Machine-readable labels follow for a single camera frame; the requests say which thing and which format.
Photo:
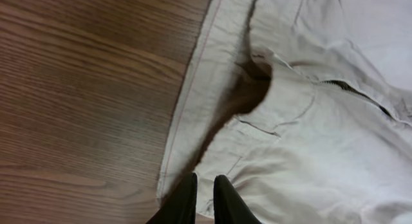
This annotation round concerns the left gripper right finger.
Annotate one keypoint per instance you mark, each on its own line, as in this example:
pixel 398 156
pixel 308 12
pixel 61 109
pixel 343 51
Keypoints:
pixel 229 208

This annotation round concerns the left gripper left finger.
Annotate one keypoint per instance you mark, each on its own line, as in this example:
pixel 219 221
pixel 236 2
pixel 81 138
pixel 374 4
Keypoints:
pixel 180 206

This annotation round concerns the beige shorts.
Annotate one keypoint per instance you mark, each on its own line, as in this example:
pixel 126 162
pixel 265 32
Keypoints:
pixel 304 105

